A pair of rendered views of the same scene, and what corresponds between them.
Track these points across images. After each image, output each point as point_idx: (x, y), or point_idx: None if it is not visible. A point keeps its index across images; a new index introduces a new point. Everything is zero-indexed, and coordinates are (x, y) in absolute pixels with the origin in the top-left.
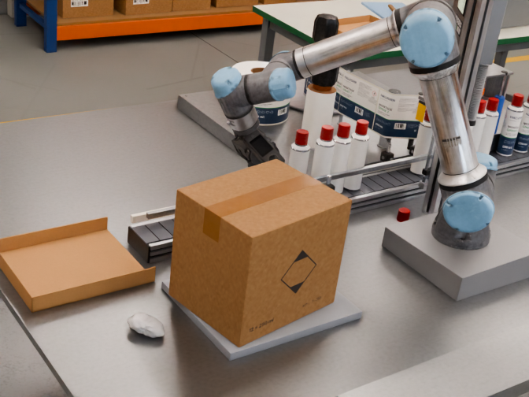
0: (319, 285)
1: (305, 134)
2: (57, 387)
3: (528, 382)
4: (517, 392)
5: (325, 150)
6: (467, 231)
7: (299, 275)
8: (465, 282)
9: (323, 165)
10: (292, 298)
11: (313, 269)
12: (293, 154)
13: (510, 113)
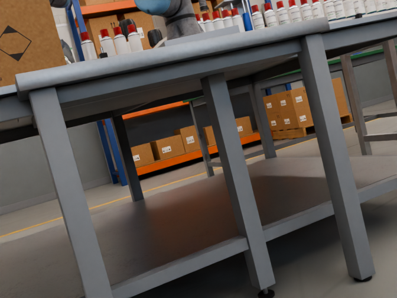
0: (45, 60)
1: (83, 32)
2: (2, 262)
3: (183, 46)
4: (174, 55)
5: (104, 42)
6: (155, 9)
7: (15, 46)
8: (169, 45)
9: (107, 52)
10: (16, 64)
11: (30, 45)
12: (82, 48)
13: (253, 17)
